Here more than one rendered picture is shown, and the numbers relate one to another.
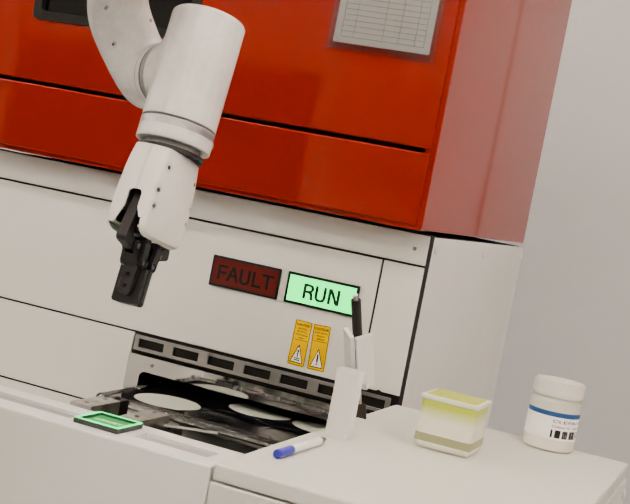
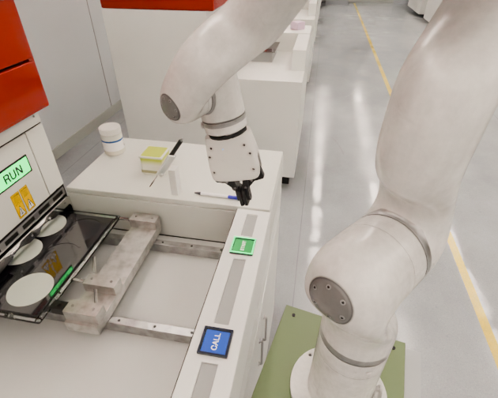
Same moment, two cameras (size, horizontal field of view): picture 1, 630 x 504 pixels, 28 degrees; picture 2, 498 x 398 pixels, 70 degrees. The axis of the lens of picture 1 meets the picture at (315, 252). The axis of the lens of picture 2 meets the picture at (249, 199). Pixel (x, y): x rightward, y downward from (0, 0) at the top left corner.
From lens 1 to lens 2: 1.68 m
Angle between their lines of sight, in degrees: 96
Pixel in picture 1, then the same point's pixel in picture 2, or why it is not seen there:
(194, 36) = not seen: hidden behind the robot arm
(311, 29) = not seen: outside the picture
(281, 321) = (4, 205)
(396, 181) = (29, 86)
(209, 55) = not seen: hidden behind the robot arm
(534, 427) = (119, 147)
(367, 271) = (22, 144)
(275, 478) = (270, 196)
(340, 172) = (1, 99)
